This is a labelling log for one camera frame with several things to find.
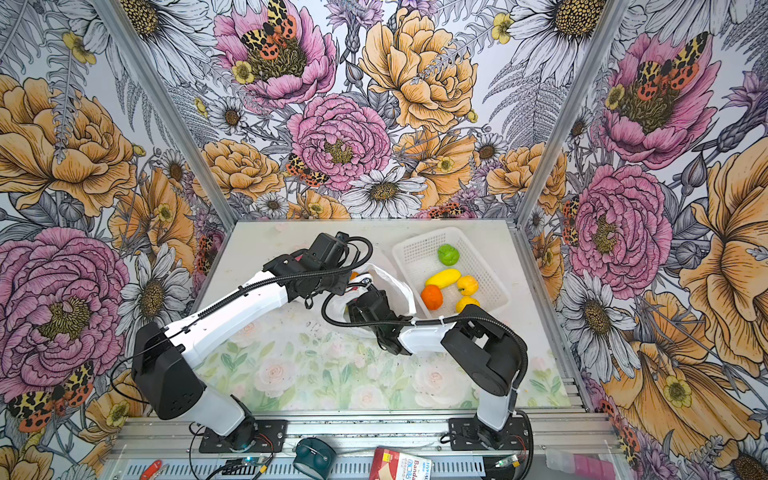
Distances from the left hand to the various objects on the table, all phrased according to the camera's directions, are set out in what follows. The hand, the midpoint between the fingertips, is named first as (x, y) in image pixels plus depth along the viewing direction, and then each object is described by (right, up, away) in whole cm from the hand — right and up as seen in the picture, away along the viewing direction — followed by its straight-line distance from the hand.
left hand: (336, 283), depth 82 cm
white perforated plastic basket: (+24, +5, +26) cm, 36 cm away
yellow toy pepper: (+39, -2, +14) cm, 41 cm away
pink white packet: (+58, -40, -13) cm, 72 cm away
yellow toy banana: (+32, 0, +15) cm, 35 cm away
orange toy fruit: (+27, -5, +11) cm, 30 cm away
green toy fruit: (+34, +7, +22) cm, 42 cm away
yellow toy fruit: (+38, -6, +10) cm, 39 cm away
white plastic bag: (+17, -2, -8) cm, 19 cm away
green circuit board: (-18, -40, -11) cm, 45 cm away
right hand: (+6, -7, +9) cm, 13 cm away
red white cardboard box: (+14, -39, -15) cm, 44 cm away
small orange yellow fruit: (+5, +2, -3) cm, 7 cm away
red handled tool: (-40, -42, -12) cm, 59 cm away
